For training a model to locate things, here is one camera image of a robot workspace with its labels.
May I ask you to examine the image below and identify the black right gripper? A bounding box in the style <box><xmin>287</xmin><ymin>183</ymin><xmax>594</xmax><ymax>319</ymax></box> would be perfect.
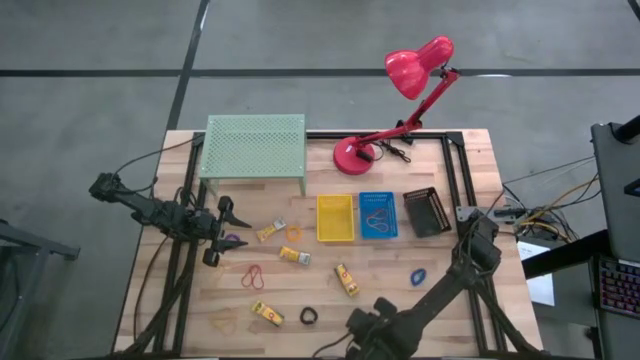
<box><xmin>345</xmin><ymin>298</ymin><xmax>421</xmax><ymax>360</ymax></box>

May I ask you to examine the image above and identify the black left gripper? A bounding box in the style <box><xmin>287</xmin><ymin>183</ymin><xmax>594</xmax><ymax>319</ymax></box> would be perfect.
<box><xmin>192</xmin><ymin>195</ymin><xmax>253</xmax><ymax>268</ymax></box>

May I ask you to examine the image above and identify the clear-ended yellow crayon pack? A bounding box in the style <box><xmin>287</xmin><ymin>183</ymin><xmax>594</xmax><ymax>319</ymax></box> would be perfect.
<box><xmin>256</xmin><ymin>218</ymin><xmax>288</xmax><ymax>244</ymax></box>
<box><xmin>278</xmin><ymin>245</ymin><xmax>312</xmax><ymax>267</ymax></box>

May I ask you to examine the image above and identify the yellow crayon box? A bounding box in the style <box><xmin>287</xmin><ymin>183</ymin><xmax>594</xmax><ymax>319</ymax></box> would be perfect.
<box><xmin>334</xmin><ymin>263</ymin><xmax>361</xmax><ymax>298</ymax></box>
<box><xmin>250</xmin><ymin>300</ymin><xmax>286</xmax><ymax>328</ymax></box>

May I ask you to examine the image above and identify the red desk lamp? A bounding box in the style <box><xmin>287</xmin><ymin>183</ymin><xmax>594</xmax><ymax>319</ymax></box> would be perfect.
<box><xmin>332</xmin><ymin>34</ymin><xmax>461</xmax><ymax>177</ymax></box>

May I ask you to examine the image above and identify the green perforated metal shelf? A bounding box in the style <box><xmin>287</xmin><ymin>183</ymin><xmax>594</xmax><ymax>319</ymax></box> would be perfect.
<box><xmin>198</xmin><ymin>113</ymin><xmax>308</xmax><ymax>197</ymax></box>

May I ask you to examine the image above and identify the yellow plastic basket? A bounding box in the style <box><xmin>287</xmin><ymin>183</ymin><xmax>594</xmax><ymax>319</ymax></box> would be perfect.
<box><xmin>315</xmin><ymin>193</ymin><xmax>356</xmax><ymax>243</ymax></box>

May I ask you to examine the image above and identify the black plastic basket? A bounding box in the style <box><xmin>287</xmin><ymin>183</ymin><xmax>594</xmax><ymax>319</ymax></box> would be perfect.
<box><xmin>402</xmin><ymin>186</ymin><xmax>453</xmax><ymax>239</ymax></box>

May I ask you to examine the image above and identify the blue plastic basket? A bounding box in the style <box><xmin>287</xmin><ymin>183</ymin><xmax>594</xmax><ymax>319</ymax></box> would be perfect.
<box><xmin>358</xmin><ymin>191</ymin><xmax>399</xmax><ymax>240</ymax></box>

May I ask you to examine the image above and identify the white paper sheet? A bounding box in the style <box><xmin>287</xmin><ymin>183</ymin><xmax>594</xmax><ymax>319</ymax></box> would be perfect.
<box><xmin>516</xmin><ymin>239</ymin><xmax>556</xmax><ymax>307</ymax></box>

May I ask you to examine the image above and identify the grey metal table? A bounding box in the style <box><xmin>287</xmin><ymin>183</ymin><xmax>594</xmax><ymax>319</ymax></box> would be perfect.
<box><xmin>0</xmin><ymin>218</ymin><xmax>81</xmax><ymax>360</ymax></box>

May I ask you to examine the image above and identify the backlit keyboard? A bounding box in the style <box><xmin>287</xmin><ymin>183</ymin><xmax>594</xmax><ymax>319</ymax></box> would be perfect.
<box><xmin>593</xmin><ymin>255</ymin><xmax>640</xmax><ymax>320</ymax></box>

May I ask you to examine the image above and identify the black stand pole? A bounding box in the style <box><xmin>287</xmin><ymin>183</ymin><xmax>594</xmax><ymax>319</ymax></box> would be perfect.
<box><xmin>612</xmin><ymin>113</ymin><xmax>640</xmax><ymax>144</ymax></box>

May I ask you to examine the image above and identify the brown cable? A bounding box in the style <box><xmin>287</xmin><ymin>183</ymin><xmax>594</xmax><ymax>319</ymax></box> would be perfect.
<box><xmin>132</xmin><ymin>234</ymin><xmax>171</xmax><ymax>341</ymax></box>

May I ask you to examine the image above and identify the black cable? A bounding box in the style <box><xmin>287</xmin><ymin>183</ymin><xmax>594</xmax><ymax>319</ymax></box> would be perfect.
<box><xmin>113</xmin><ymin>138</ymin><xmax>196</xmax><ymax>177</ymax></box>

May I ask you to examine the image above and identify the black aluminium rig frame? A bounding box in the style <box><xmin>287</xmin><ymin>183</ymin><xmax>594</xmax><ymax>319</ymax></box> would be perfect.
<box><xmin>112</xmin><ymin>130</ymin><xmax>546</xmax><ymax>360</ymax></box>

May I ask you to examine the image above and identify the black lamp cord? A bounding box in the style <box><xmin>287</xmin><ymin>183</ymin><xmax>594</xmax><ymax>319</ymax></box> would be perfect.
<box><xmin>370</xmin><ymin>139</ymin><xmax>414</xmax><ymax>165</ymax></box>

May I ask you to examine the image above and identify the yellow cable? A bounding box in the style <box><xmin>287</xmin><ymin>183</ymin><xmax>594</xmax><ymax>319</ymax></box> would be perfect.
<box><xmin>519</xmin><ymin>177</ymin><xmax>601</xmax><ymax>237</ymax></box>

